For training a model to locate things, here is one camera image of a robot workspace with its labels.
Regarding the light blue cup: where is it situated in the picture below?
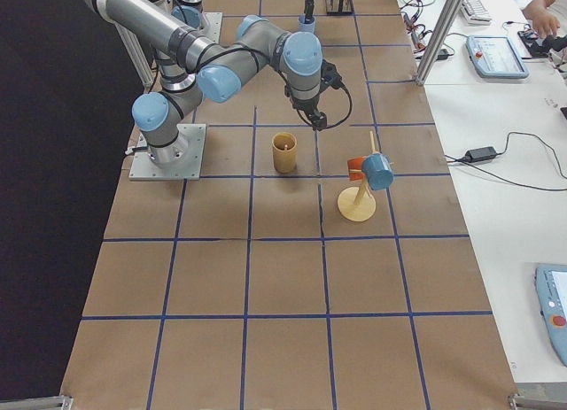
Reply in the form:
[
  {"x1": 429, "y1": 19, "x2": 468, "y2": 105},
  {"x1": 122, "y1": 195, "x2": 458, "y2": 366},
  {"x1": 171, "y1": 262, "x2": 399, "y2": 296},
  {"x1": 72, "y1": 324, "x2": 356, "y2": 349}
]
[{"x1": 298, "y1": 13, "x2": 316, "y2": 34}]

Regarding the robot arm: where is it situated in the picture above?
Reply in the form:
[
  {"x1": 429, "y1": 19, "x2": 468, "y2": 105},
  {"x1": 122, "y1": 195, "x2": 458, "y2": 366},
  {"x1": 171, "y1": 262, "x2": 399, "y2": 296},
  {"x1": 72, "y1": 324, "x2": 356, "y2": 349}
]
[{"x1": 83, "y1": 0, "x2": 343, "y2": 167}]

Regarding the bamboo wooden cup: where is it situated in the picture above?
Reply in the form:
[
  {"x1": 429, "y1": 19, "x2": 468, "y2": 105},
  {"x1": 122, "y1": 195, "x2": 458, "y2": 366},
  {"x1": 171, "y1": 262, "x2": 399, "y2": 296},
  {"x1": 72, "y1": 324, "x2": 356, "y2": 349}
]
[{"x1": 272, "y1": 132, "x2": 297, "y2": 174}]

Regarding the person's hand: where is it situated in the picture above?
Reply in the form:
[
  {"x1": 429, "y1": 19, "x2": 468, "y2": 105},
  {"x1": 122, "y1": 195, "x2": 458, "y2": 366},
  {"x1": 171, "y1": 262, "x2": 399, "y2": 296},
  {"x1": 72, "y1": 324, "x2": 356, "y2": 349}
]
[{"x1": 524, "y1": 0, "x2": 560, "y2": 37}]

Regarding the black rack with dowel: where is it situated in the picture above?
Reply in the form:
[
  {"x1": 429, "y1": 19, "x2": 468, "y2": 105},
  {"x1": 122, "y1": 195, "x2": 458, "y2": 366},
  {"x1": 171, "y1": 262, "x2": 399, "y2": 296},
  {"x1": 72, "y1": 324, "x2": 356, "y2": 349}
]
[{"x1": 325, "y1": 0, "x2": 353, "y2": 16}]

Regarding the orange mug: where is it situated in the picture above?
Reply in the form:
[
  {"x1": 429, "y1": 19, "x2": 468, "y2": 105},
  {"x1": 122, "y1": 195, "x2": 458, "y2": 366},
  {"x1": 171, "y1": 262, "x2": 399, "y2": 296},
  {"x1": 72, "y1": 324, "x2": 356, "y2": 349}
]
[{"x1": 347, "y1": 157, "x2": 366, "y2": 182}]

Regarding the blue mug on stand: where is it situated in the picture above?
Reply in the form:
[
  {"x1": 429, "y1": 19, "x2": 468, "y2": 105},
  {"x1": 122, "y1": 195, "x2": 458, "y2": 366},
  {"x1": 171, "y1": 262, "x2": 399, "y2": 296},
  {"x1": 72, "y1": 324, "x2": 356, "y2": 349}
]
[{"x1": 361, "y1": 152, "x2": 394, "y2": 190}]

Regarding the wooden mug tree stand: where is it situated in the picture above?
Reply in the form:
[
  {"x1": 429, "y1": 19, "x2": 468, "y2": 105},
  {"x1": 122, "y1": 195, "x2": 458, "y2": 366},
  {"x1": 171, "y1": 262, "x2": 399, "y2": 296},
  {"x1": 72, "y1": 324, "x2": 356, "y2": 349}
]
[{"x1": 338, "y1": 130, "x2": 380, "y2": 222}]

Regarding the white keyboard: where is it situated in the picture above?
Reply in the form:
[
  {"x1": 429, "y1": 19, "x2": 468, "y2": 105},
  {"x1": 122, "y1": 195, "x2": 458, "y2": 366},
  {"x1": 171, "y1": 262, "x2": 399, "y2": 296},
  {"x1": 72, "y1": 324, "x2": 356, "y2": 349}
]
[{"x1": 461, "y1": 0, "x2": 493, "y2": 26}]

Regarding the blue teach pendant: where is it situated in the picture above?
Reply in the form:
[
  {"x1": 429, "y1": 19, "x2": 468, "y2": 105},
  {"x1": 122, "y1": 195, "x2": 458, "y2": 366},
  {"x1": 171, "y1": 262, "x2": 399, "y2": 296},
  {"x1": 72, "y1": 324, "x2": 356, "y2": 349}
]
[
  {"x1": 534, "y1": 264, "x2": 567, "y2": 366},
  {"x1": 465, "y1": 35, "x2": 529, "y2": 79}
]

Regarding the black power adapter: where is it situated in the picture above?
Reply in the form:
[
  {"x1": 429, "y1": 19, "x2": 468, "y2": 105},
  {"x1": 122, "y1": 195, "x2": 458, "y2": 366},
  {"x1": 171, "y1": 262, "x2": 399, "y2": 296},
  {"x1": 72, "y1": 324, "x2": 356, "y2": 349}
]
[{"x1": 463, "y1": 146, "x2": 499, "y2": 163}]

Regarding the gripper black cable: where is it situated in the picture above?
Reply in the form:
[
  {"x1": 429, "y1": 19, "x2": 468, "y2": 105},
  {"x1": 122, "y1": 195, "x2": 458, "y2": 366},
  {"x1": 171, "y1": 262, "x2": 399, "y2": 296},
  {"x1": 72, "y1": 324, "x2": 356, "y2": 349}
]
[{"x1": 291, "y1": 75, "x2": 353, "y2": 128}]

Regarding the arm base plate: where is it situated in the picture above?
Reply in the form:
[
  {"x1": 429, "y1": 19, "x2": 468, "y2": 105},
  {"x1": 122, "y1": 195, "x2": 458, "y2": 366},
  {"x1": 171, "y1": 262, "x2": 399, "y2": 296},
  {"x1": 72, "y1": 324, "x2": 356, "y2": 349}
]
[
  {"x1": 128, "y1": 123, "x2": 206, "y2": 181},
  {"x1": 198, "y1": 12, "x2": 223, "y2": 43}
]

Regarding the aluminium frame post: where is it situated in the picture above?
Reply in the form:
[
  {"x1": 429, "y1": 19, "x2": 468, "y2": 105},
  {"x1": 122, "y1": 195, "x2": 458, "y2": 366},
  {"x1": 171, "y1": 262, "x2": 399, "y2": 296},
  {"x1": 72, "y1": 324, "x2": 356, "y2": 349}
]
[{"x1": 415, "y1": 0, "x2": 462, "y2": 86}]

